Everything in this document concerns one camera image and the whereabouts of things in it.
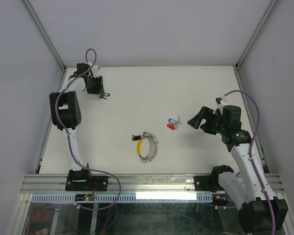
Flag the aluminium front rail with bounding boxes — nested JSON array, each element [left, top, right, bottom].
[[21, 173, 285, 194]]

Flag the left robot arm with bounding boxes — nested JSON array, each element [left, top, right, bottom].
[[49, 62, 110, 171]]

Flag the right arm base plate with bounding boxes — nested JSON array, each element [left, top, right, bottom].
[[194, 175, 224, 193]]

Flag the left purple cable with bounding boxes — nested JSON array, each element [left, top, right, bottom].
[[55, 48, 123, 211]]

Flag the large steel keyring yellow handle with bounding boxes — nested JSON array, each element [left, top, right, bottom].
[[136, 136, 158, 163]]

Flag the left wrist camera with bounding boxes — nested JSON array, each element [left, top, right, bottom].
[[91, 65, 100, 77]]

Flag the slotted cable duct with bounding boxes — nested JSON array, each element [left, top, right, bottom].
[[31, 191, 213, 204]]

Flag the black key tag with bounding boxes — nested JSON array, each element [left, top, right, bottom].
[[131, 136, 142, 141]]

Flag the red key tag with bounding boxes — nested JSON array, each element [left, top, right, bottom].
[[167, 123, 175, 130]]

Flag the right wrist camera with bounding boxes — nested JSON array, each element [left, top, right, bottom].
[[215, 94, 228, 107]]

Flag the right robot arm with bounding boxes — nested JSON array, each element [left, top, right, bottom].
[[187, 105, 288, 234]]

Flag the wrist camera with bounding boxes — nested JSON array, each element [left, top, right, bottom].
[[215, 94, 228, 107], [91, 65, 100, 77]]

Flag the blue key tag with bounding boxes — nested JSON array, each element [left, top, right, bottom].
[[168, 118, 177, 124]]

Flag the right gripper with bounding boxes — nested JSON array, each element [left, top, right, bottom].
[[187, 106, 226, 135]]

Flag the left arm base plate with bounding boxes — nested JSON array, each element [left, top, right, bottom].
[[65, 176, 109, 192]]

